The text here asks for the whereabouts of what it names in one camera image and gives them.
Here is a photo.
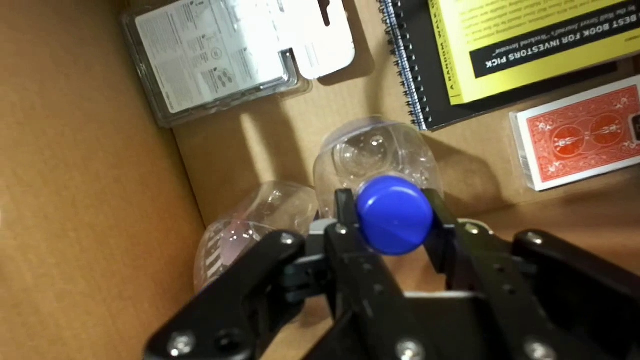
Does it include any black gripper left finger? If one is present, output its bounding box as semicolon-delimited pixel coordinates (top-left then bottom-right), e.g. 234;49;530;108
142;188;428;360

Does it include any cardboard box with handle holes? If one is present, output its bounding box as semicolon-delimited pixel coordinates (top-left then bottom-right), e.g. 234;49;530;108
0;0;640;360

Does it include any black spiral notebook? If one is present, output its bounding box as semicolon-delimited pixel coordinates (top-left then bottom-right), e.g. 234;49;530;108
378;0;640;133

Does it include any blue label clear water bottle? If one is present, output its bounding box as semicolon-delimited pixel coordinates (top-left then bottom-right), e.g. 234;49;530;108
311;116;447;257

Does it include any grey white blister pack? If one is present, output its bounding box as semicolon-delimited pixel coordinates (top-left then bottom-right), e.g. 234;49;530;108
121;0;356;129

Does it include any red label clear water bottle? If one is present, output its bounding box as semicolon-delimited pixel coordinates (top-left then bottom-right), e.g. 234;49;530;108
193;177;323;295

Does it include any red playing card box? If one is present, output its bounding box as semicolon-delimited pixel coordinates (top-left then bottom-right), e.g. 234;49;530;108
509;73;640;194

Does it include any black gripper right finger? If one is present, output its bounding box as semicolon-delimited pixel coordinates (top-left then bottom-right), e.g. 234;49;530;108
423;188;640;360

